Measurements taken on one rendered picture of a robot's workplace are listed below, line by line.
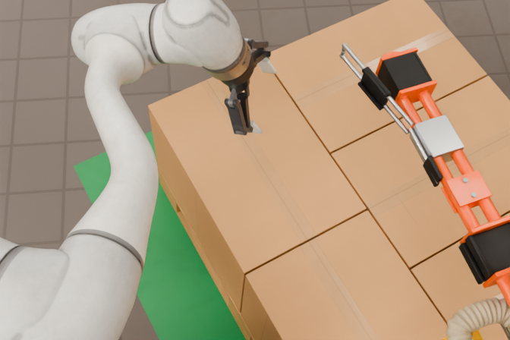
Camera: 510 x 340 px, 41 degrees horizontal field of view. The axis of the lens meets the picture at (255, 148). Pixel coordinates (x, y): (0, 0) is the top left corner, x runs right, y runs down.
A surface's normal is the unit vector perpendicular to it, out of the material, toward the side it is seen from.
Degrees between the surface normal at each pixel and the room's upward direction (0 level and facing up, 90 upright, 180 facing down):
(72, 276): 16
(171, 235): 0
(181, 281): 0
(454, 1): 0
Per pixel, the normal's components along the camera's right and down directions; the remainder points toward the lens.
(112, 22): -0.22, -0.62
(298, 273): 0.05, -0.48
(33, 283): 0.24, -0.65
